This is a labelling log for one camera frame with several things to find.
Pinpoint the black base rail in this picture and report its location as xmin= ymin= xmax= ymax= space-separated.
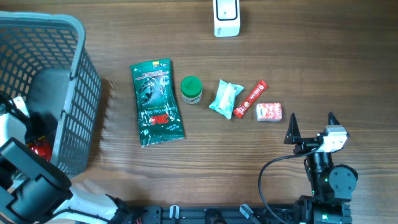
xmin=130 ymin=204 xmax=353 ymax=224

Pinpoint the right black camera cable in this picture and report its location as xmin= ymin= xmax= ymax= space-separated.
xmin=257 ymin=143 xmax=324 ymax=224

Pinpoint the grey plastic mesh basket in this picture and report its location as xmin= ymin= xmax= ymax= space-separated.
xmin=1 ymin=11 xmax=101 ymax=178

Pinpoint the red tissue pack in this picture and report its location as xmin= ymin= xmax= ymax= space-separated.
xmin=256 ymin=103 xmax=282 ymax=122

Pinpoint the green lid jar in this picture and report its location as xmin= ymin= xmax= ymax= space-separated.
xmin=180 ymin=76 xmax=203 ymax=105

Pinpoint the red chili sauce bottle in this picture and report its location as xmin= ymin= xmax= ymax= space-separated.
xmin=27 ymin=136 xmax=53 ymax=161

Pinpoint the white barcode scanner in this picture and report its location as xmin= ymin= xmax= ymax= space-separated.
xmin=213 ymin=0 xmax=241 ymax=38

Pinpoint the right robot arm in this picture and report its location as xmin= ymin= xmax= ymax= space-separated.
xmin=284 ymin=112 xmax=358 ymax=223

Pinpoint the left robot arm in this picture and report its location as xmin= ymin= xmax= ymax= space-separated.
xmin=1 ymin=92 xmax=132 ymax=223

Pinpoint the green 3M gloves packet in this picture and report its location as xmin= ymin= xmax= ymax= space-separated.
xmin=130 ymin=58 xmax=185 ymax=147

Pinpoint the mint green wipes packet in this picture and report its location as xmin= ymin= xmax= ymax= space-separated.
xmin=209 ymin=80 xmax=244 ymax=119

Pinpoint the red Nescafe stick sachet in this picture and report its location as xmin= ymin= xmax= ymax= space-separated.
xmin=233 ymin=80 xmax=268 ymax=118

